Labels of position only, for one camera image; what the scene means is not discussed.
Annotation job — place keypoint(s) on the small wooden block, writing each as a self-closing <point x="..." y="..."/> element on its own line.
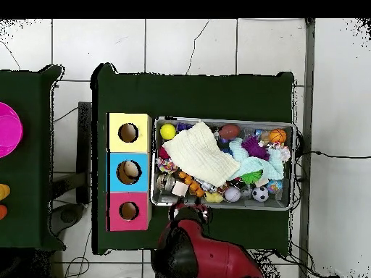
<point x="180" y="189"/>

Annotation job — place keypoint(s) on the cream yellow cloth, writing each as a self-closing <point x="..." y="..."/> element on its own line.
<point x="200" y="153"/>

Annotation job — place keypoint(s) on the brown toy football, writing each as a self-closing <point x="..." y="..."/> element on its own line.
<point x="229" y="131"/>

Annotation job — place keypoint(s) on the orange toy basketball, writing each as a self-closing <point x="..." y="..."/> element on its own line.
<point x="278" y="135"/>

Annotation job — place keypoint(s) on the yellow ball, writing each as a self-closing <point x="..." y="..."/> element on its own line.
<point x="168" y="131"/>

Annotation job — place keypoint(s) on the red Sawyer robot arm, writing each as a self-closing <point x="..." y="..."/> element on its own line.
<point x="208" y="255"/>

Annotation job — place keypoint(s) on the clear mesh bin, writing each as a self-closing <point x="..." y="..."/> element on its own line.
<point x="223" y="206"/>

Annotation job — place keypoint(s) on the small soccer ball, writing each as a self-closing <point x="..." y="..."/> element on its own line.
<point x="260" y="194"/>

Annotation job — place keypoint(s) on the magenta plate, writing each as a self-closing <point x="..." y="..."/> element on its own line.
<point x="8" y="130"/>

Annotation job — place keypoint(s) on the white ball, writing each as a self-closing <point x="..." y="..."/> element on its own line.
<point x="232" y="194"/>

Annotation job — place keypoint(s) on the mint green cloth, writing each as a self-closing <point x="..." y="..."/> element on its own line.
<point x="261" y="168"/>

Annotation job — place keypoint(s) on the green spiky ball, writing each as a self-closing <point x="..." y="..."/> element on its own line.
<point x="251" y="177"/>

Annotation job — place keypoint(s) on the dark green side table cloth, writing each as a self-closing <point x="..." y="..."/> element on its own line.
<point x="26" y="168"/>

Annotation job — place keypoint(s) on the purple spiky toy with eyes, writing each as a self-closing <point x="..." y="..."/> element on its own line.
<point x="255" y="148"/>

